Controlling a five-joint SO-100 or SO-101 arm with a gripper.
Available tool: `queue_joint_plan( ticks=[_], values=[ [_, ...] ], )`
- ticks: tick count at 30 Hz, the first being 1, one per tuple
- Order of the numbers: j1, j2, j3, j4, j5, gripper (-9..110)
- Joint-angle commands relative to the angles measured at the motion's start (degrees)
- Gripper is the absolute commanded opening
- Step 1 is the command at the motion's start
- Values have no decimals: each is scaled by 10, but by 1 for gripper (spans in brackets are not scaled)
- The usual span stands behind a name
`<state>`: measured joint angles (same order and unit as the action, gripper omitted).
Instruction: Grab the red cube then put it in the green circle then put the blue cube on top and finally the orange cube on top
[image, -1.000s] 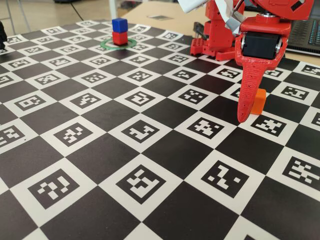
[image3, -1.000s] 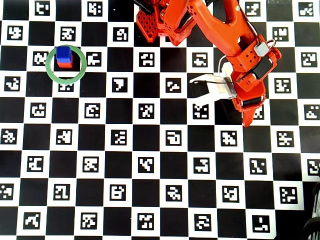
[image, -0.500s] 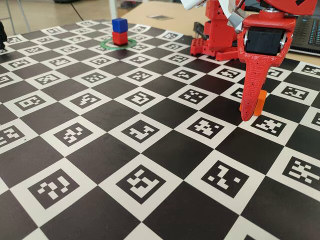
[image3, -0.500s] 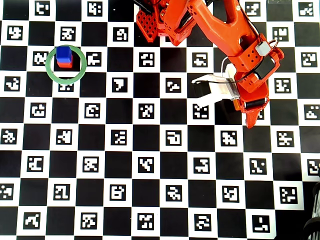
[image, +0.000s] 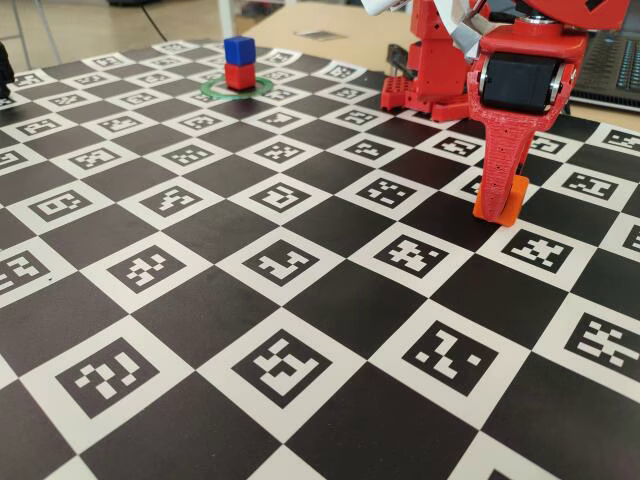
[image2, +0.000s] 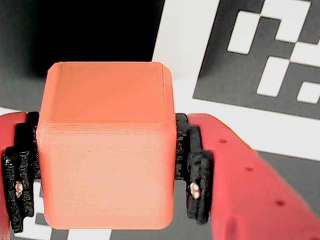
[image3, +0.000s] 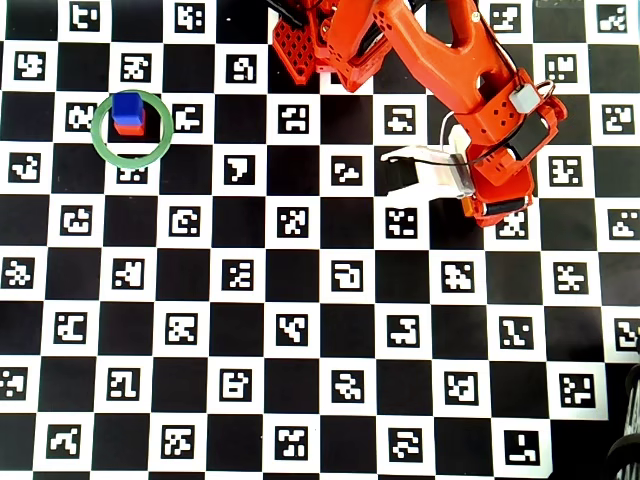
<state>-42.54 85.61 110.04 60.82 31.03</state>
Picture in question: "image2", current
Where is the black white marker checkerboard mat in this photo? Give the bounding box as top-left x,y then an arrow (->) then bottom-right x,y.
0,0 -> 320,240

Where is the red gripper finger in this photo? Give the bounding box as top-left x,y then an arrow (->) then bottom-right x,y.
174,112 -> 320,240
0,111 -> 42,234

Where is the orange cube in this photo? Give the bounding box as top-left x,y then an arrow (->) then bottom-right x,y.
35,61 -> 176,230

